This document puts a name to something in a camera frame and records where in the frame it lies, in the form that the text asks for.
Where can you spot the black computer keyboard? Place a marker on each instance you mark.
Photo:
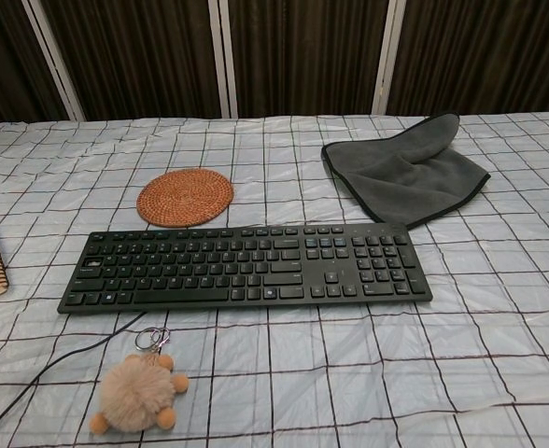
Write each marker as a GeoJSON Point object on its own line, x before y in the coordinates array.
{"type": "Point", "coordinates": [237, 270]}

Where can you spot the round woven rattan coaster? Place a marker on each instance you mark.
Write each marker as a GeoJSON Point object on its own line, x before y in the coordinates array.
{"type": "Point", "coordinates": [185, 198]}

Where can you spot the grey microfibre cloth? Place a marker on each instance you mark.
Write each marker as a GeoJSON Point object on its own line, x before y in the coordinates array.
{"type": "Point", "coordinates": [410, 182]}

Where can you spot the checked plastic tablecloth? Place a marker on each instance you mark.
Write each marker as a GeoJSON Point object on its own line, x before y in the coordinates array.
{"type": "Point", "coordinates": [349, 364]}

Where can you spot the dark pleated folding screen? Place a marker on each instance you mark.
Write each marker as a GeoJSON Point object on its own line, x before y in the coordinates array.
{"type": "Point", "coordinates": [302, 51]}

